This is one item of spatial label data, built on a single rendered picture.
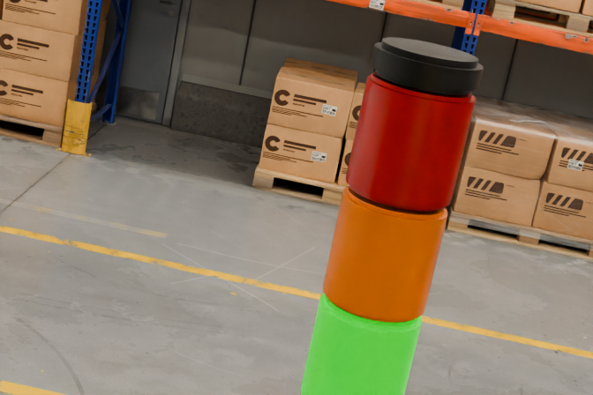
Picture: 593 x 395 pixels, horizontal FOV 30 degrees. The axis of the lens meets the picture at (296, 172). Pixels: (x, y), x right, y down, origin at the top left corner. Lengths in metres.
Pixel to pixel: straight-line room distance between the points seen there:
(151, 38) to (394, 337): 9.04
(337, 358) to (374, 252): 0.06
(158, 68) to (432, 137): 9.08
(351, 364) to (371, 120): 0.11
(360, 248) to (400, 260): 0.02
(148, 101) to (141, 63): 0.34
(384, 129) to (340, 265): 0.07
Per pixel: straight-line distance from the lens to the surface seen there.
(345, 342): 0.52
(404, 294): 0.51
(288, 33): 9.39
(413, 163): 0.49
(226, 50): 9.48
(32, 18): 8.46
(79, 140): 8.38
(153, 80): 9.58
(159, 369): 5.34
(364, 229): 0.50
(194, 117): 9.48
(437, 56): 0.48
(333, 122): 8.18
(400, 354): 0.52
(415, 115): 0.48
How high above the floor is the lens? 2.41
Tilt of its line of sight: 16 degrees down
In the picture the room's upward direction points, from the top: 11 degrees clockwise
